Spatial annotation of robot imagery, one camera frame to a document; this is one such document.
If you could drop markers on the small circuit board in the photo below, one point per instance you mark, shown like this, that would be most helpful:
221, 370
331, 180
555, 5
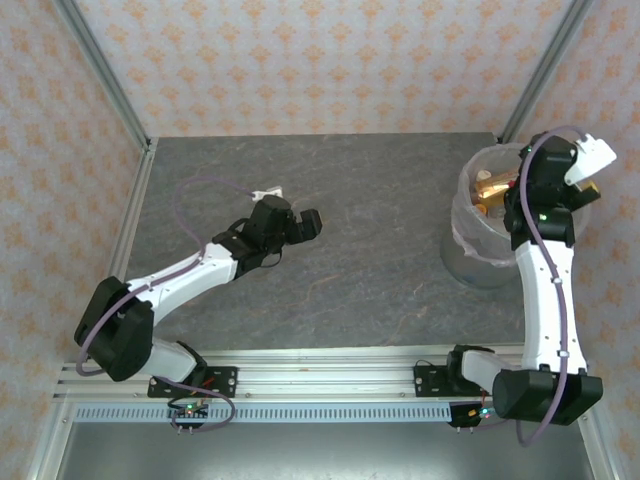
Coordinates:
472, 415
189, 411

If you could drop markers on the aluminium table edge rail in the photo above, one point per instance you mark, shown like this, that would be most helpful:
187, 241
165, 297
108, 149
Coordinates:
137, 195

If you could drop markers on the red label amber tea bottle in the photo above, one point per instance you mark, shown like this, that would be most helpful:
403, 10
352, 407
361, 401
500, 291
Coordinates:
495, 186

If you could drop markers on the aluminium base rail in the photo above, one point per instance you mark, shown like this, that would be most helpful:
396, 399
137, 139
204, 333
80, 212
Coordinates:
325, 380

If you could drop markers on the left black mount plate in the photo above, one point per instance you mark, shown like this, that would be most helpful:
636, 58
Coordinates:
222, 380

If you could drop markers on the black mount plate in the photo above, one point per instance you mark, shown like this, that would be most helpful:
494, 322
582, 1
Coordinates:
430, 380
222, 380

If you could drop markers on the left small circuit board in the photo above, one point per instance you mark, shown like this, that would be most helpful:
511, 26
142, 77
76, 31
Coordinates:
189, 411

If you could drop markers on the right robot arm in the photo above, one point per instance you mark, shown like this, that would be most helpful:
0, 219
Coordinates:
540, 310

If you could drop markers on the aluminium frame beam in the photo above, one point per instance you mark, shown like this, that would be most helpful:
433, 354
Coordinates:
602, 450
47, 445

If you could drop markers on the aluminium frame post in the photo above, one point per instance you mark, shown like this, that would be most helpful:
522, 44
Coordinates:
101, 65
547, 65

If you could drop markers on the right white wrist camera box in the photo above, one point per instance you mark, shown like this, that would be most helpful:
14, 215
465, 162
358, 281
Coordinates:
592, 155

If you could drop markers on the right small circuit board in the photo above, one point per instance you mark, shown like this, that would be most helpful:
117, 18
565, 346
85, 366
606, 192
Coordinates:
472, 415

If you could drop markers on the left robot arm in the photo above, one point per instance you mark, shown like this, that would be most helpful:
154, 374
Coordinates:
190, 275

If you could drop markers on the grey metal shelf panel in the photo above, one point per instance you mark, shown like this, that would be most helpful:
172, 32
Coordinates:
325, 455

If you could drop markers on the right black mount plate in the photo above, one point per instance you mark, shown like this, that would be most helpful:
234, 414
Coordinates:
430, 380

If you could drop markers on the grey bin with clear liner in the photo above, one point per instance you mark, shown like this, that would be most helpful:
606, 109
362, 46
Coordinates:
465, 265

